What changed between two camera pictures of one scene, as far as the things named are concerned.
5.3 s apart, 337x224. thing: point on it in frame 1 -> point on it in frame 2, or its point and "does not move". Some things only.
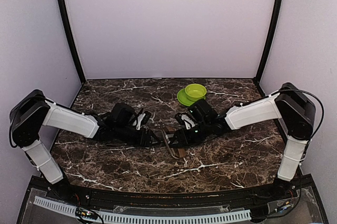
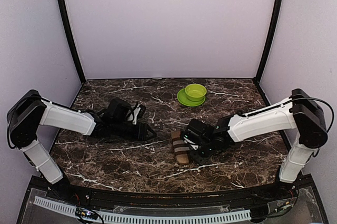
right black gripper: x=184 y=141 -> x=199 y=159
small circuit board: x=80 y=212 does not move
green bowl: x=195 y=92 does not move
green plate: x=182 y=98 does not move
